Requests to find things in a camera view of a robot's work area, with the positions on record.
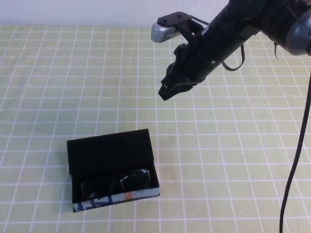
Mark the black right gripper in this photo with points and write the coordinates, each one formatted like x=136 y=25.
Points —
x=187 y=70

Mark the black glasses case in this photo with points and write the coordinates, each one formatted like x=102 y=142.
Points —
x=109 y=153

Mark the black-framed glasses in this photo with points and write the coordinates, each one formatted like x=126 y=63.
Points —
x=138 y=179

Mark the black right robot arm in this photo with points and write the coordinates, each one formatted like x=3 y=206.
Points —
x=230 y=24

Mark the green checked tablecloth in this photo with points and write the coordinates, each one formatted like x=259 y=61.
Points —
x=97 y=85

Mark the black zip tie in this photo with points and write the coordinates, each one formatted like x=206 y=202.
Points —
x=275 y=49

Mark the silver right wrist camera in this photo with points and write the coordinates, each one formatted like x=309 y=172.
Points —
x=162 y=32

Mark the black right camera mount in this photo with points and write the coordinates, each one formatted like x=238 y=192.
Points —
x=177 y=18

